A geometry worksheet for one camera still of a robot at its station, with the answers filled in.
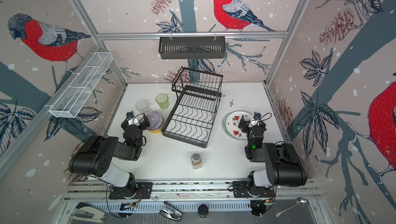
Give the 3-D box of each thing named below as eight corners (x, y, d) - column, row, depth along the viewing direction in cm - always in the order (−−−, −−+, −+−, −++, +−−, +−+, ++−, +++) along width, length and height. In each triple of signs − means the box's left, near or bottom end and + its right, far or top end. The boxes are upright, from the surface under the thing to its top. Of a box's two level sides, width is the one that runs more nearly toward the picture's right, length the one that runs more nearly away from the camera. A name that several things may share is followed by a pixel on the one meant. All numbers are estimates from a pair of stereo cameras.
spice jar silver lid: (192, 169, 82) (190, 162, 73) (192, 160, 85) (191, 153, 76) (201, 169, 82) (201, 162, 73) (201, 160, 85) (201, 153, 76)
